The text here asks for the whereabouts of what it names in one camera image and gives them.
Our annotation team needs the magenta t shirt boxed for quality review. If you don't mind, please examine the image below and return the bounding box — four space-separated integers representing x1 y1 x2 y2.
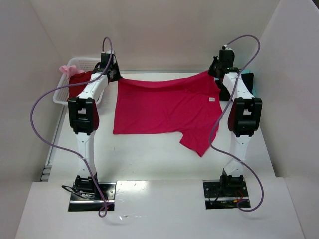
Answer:
113 72 222 157

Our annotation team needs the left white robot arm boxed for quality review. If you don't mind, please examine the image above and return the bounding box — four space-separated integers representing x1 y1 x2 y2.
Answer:
68 50 121 199

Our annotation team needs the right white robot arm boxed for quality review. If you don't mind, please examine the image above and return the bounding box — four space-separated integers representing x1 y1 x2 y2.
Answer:
208 46 262 197

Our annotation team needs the black folded t shirt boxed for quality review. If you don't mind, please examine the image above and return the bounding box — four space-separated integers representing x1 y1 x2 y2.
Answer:
215 72 254 101

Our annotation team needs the white plastic basket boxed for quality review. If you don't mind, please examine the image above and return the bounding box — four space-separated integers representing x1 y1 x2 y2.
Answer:
53 57 100 105

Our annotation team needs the teal folded t shirt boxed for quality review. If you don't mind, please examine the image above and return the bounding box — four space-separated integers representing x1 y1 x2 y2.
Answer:
241 69 257 96

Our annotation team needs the light pink t shirt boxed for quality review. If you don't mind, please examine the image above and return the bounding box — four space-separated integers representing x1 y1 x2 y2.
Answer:
59 65 84 78

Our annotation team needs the dark red t shirt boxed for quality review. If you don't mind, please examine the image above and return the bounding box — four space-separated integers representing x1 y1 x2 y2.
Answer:
67 71 105 99

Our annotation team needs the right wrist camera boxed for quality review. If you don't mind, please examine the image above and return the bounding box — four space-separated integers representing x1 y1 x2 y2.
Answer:
221 45 233 51

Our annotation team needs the metal table edge bracket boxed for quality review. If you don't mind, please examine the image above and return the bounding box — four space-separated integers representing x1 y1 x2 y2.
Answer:
40 165 52 182

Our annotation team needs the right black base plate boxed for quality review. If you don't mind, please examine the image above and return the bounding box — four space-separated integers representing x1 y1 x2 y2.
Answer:
203 180 251 210

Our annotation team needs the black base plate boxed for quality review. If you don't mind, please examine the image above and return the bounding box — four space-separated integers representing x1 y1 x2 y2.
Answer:
203 180 251 210
68 182 116 212

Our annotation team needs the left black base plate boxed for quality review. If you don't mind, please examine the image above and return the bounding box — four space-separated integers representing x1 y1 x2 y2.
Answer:
68 182 116 212

